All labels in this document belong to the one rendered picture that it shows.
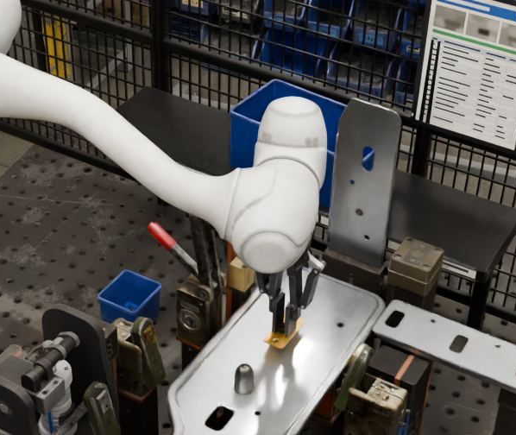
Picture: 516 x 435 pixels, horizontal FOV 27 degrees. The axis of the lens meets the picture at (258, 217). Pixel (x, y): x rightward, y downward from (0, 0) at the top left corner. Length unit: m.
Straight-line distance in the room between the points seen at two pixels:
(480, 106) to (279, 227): 0.77
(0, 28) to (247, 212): 0.56
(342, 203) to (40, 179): 1.03
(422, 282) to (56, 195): 1.09
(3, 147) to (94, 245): 1.69
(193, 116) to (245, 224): 0.96
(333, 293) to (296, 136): 0.49
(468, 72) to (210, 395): 0.78
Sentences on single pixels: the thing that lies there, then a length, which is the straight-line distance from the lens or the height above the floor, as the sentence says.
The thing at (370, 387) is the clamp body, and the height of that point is 1.02.
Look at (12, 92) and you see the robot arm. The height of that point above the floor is 1.46.
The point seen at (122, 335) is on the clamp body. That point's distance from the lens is 1.78.
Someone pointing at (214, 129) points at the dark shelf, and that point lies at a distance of 2.33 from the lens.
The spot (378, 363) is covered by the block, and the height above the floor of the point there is 0.98.
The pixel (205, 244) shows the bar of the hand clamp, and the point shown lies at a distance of 1.81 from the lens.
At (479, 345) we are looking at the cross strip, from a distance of 1.91.
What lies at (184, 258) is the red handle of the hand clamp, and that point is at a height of 1.10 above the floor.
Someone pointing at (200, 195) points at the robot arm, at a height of 1.41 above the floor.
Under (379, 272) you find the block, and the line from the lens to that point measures 2.02.
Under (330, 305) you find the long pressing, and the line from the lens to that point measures 1.94.
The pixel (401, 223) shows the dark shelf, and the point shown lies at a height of 1.03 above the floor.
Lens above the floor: 2.29
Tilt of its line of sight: 37 degrees down
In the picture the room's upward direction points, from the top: 2 degrees clockwise
